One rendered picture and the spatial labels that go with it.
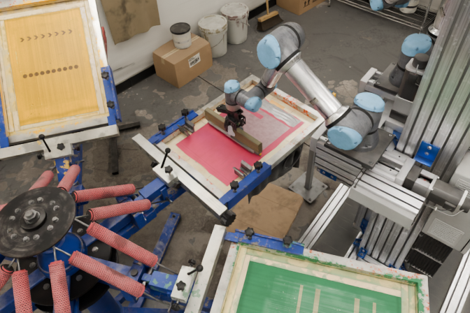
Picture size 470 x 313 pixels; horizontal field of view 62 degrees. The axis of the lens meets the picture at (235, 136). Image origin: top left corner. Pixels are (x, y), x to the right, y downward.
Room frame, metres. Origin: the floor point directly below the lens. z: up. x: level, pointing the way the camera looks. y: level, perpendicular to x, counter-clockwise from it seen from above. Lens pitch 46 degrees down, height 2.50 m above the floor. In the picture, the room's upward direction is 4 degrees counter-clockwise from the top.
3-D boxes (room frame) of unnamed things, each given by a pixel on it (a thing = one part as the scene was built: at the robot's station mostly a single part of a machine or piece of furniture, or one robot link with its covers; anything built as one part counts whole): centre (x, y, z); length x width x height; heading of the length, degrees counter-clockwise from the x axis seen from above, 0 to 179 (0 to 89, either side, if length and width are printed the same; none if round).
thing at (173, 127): (1.55, 0.33, 0.97); 0.30 x 0.05 x 0.07; 131
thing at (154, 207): (1.21, 0.29, 0.89); 1.24 x 0.06 x 0.06; 131
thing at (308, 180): (1.78, -0.54, 0.48); 0.22 x 0.22 x 0.96; 41
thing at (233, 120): (1.45, -0.01, 1.14); 0.09 x 0.08 x 0.12; 41
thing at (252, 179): (1.13, -0.04, 0.97); 0.30 x 0.05 x 0.07; 131
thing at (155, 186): (1.13, 0.38, 1.02); 0.17 x 0.06 x 0.05; 131
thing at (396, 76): (1.49, -0.86, 1.31); 0.15 x 0.15 x 0.10
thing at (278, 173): (1.40, -0.20, 0.79); 0.46 x 0.09 x 0.33; 131
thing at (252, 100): (1.39, -0.09, 1.29); 0.11 x 0.11 x 0.08; 46
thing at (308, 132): (1.50, -0.04, 0.97); 0.79 x 0.58 x 0.04; 131
